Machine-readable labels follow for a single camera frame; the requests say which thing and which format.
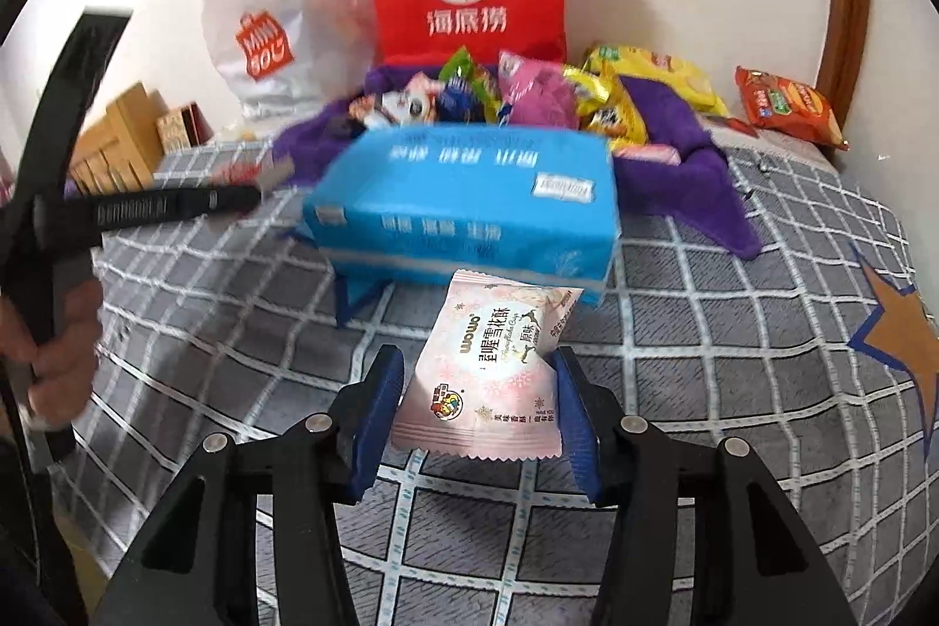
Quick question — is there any orange snack bag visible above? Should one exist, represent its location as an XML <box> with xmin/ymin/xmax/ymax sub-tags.
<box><xmin>735</xmin><ymin>66</ymin><xmax>850</xmax><ymax>152</ymax></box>

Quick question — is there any wooden headboard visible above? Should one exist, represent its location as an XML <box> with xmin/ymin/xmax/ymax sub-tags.
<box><xmin>69</xmin><ymin>82</ymin><xmax>171</xmax><ymax>198</ymax></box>

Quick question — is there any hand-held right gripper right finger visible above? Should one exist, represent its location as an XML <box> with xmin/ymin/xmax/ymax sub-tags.
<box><xmin>553</xmin><ymin>347</ymin><xmax>863</xmax><ymax>626</ymax></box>

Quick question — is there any blue tissue pack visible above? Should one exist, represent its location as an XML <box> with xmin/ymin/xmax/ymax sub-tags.
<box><xmin>300</xmin><ymin>126</ymin><xmax>623</xmax><ymax>308</ymax></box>

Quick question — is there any white plastic bag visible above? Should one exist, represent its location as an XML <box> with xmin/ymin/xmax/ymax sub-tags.
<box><xmin>194</xmin><ymin>0</ymin><xmax>379</xmax><ymax>121</ymax></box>

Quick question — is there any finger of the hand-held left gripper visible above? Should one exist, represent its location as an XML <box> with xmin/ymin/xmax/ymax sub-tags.
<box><xmin>15</xmin><ymin>6</ymin><xmax>134</xmax><ymax>209</ymax></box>
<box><xmin>69</xmin><ymin>186</ymin><xmax>264</xmax><ymax>246</ymax></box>

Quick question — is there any pale pink snack packet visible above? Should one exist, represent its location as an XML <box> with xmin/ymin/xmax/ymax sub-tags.
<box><xmin>391</xmin><ymin>270</ymin><xmax>586</xmax><ymax>462</ymax></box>
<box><xmin>616</xmin><ymin>145</ymin><xmax>680</xmax><ymax>165</ymax></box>

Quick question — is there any yellow chips bag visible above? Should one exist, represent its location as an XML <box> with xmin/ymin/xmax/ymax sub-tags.
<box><xmin>583</xmin><ymin>43</ymin><xmax>729</xmax><ymax>117</ymax></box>

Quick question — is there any red framed picture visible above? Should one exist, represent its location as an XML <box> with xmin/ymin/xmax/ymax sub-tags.
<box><xmin>156</xmin><ymin>100</ymin><xmax>215</xmax><ymax>155</ymax></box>

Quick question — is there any green snack packet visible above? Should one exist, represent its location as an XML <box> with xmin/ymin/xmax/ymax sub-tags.
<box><xmin>438</xmin><ymin>46</ymin><xmax>501</xmax><ymax>121</ymax></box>

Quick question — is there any person's left hand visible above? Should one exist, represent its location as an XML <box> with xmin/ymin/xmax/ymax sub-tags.
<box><xmin>0</xmin><ymin>278</ymin><xmax>105</xmax><ymax>429</ymax></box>

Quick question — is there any white red snack packet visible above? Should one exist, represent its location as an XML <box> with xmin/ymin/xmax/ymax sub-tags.
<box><xmin>352</xmin><ymin>90</ymin><xmax>401</xmax><ymax>130</ymax></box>

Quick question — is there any blue snack packet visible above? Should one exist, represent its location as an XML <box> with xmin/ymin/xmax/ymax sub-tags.
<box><xmin>438</xmin><ymin>82</ymin><xmax>487</xmax><ymax>124</ymax></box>

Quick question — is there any pink panda snack packet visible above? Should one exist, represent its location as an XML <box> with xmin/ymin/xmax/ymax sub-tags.
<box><xmin>396</xmin><ymin>72</ymin><xmax>443</xmax><ymax>123</ymax></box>

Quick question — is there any grey checked tablecloth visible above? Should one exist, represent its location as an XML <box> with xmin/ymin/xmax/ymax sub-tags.
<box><xmin>44</xmin><ymin>142</ymin><xmax>939</xmax><ymax>626</ymax></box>

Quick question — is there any purple towel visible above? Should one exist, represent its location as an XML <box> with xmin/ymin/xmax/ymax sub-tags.
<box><xmin>275</xmin><ymin>65</ymin><xmax>764</xmax><ymax>260</ymax></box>

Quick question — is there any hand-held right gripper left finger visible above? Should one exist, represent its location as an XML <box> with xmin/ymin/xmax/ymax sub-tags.
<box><xmin>106</xmin><ymin>346</ymin><xmax>406</xmax><ymax>626</ymax></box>

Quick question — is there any yellow snack packet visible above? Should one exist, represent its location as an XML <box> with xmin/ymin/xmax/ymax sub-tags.
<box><xmin>565</xmin><ymin>61</ymin><xmax>650</xmax><ymax>152</ymax></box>

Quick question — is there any red white snack wrapper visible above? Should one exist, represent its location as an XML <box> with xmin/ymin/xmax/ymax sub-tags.
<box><xmin>211</xmin><ymin>155</ymin><xmax>296</xmax><ymax>194</ymax></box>

